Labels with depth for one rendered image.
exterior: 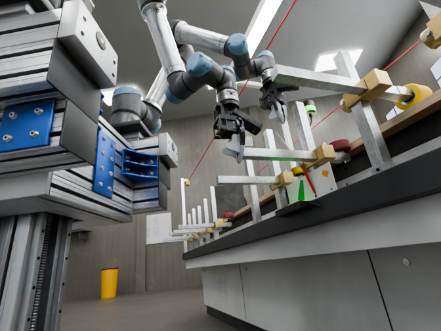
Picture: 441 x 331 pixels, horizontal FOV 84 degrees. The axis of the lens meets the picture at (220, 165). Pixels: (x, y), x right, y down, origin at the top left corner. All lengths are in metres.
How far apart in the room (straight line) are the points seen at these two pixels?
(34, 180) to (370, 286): 1.09
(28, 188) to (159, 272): 7.85
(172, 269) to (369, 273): 7.39
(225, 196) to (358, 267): 5.87
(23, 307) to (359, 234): 0.85
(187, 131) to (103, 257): 5.08
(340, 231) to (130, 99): 0.92
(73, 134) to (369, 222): 0.75
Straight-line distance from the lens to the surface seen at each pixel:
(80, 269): 9.54
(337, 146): 1.00
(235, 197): 6.87
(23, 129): 0.51
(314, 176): 0.93
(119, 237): 8.97
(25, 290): 0.72
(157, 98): 1.24
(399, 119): 0.95
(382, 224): 0.80
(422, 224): 0.74
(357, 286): 1.19
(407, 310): 1.08
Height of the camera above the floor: 0.53
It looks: 22 degrees up
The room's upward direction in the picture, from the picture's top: 6 degrees counter-clockwise
